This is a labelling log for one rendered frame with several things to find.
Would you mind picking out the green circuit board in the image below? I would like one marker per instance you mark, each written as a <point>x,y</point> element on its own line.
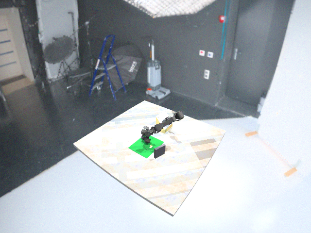
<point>145,149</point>

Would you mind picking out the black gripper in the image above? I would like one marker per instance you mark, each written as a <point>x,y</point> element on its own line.
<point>146,139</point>

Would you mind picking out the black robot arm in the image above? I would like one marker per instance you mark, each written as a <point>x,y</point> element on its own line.
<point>158,127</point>

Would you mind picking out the black cooling fan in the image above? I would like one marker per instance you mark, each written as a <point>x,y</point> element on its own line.
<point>160,150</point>

